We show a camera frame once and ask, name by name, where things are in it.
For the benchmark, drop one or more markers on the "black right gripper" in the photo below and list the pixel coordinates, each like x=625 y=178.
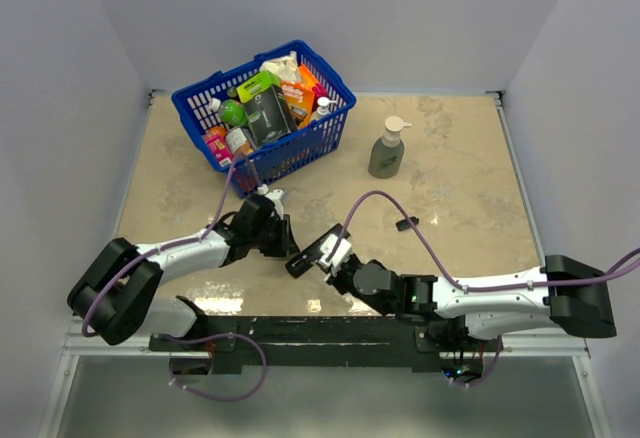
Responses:
x=335 y=279

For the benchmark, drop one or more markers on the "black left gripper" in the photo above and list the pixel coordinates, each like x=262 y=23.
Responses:
x=286 y=245

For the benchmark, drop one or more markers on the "black remote control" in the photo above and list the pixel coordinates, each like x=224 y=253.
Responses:
x=305 y=259

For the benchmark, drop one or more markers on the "black battery compartment cover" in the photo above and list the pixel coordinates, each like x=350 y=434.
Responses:
x=407 y=223

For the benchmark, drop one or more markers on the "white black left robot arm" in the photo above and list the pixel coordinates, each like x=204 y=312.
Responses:
x=116 y=295

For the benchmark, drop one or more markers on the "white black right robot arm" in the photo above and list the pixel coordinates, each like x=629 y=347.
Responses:
x=562 y=293

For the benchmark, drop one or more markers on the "blue plastic shopping basket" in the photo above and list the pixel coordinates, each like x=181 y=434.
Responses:
x=292 y=152

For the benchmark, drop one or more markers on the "orange labelled jar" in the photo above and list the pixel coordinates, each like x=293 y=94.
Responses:
x=240 y=139

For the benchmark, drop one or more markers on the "pink snack packet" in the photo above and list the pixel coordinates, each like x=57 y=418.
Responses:
x=215 y=139

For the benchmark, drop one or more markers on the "grey soap pump bottle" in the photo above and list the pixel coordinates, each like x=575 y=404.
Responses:
x=388 y=150

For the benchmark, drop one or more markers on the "black green razor box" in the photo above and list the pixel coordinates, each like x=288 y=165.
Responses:
x=268 y=113

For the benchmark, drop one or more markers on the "white pump bottle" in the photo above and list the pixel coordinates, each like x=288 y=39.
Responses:
x=322 y=109

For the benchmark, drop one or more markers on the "green round bottle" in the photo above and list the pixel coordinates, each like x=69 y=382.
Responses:
x=230 y=111

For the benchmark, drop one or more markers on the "orange razor blade box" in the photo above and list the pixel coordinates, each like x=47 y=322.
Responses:
x=300 y=100

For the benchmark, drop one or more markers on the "beige crumpled bag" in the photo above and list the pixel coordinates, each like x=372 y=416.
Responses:
x=286 y=67

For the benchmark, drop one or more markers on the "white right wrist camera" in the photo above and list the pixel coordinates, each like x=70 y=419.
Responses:
x=334 y=251

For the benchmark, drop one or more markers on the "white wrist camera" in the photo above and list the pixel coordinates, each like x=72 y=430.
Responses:
x=276 y=195
x=334 y=251

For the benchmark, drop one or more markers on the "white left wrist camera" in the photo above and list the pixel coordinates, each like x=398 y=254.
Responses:
x=276 y=195

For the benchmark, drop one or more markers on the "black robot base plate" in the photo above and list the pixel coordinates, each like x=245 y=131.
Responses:
x=354 y=342

